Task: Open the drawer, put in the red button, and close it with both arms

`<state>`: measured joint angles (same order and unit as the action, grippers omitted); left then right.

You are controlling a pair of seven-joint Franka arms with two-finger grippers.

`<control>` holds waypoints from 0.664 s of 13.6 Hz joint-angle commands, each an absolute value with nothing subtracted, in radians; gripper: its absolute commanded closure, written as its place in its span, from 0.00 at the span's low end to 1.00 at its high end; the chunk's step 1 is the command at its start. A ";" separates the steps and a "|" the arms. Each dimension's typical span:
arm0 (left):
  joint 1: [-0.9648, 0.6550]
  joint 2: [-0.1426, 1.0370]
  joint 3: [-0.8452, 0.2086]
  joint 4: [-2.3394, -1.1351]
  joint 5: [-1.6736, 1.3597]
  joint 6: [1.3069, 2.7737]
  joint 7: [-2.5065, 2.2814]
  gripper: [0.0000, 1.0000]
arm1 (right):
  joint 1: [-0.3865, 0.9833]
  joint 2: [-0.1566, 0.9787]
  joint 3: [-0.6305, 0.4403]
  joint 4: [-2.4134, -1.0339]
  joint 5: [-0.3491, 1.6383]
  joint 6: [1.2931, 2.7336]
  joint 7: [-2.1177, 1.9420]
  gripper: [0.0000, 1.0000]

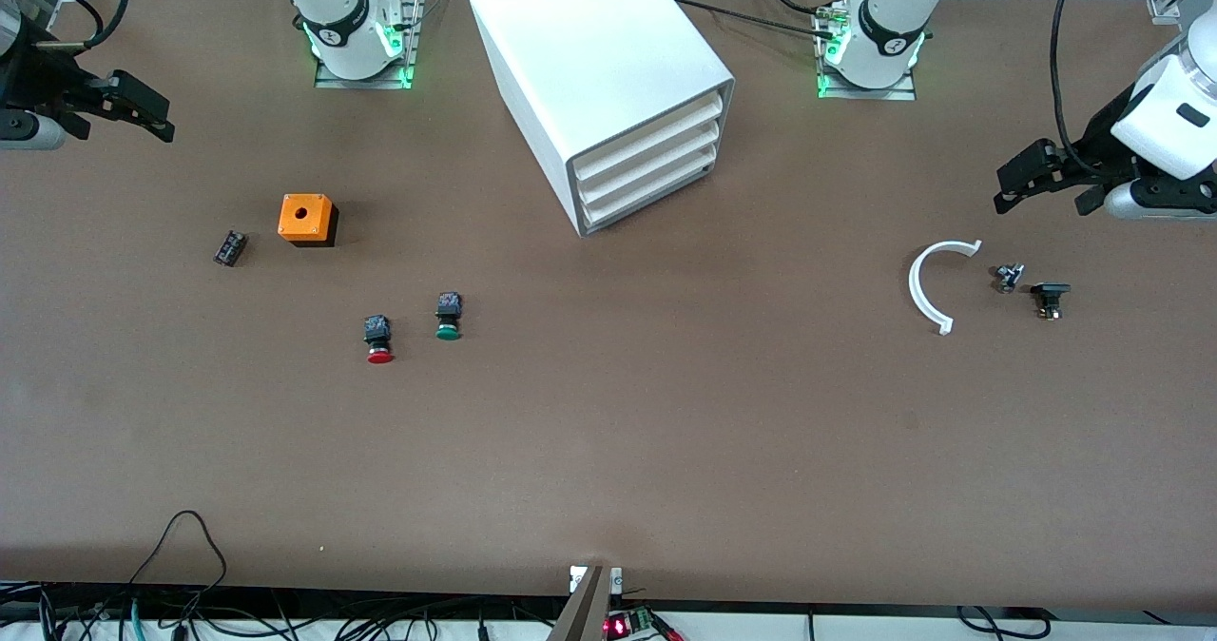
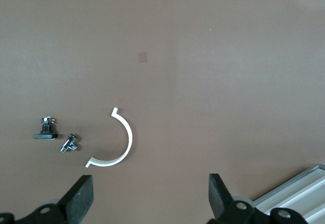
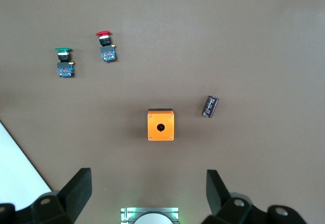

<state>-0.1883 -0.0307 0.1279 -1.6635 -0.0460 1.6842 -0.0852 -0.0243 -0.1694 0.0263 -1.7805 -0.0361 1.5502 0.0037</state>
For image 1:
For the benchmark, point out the black push button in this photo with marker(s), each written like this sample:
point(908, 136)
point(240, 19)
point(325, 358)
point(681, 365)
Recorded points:
point(1050, 296)

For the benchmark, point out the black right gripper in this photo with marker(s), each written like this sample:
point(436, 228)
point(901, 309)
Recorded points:
point(36, 80)

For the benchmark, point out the small black terminal block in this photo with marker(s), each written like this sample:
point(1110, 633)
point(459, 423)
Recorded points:
point(230, 248)

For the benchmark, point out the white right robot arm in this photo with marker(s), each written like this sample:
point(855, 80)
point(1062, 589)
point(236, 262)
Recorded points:
point(347, 23)

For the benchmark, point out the green push button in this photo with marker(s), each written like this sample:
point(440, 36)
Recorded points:
point(448, 316)

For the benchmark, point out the white drawer cabinet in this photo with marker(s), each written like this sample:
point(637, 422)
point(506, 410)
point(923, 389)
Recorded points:
point(589, 42)

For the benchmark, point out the circuit board red display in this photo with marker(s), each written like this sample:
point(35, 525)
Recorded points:
point(623, 626)

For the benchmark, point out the orange box with hole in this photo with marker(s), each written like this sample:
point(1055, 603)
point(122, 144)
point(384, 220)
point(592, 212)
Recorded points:
point(304, 218)

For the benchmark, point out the grey metal camera pole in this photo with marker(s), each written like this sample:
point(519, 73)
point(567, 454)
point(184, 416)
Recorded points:
point(582, 612)

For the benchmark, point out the red push button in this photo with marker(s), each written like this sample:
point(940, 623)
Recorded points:
point(379, 337)

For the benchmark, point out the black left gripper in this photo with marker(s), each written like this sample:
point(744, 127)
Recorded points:
point(1095, 144)

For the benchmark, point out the small metal fitting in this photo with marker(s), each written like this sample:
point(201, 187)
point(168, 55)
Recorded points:
point(1009, 278)

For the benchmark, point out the white curved bracket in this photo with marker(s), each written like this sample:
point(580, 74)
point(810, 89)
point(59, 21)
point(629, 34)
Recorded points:
point(917, 284)

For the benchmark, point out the white plastic drawer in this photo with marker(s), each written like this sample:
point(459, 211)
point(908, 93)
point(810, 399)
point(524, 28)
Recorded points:
point(647, 165)
point(647, 142)
point(647, 189)

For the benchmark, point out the white pole mount bracket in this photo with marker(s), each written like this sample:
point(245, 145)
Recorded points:
point(576, 578)

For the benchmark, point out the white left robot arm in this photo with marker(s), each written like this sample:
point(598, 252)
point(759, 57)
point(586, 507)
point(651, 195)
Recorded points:
point(889, 13)

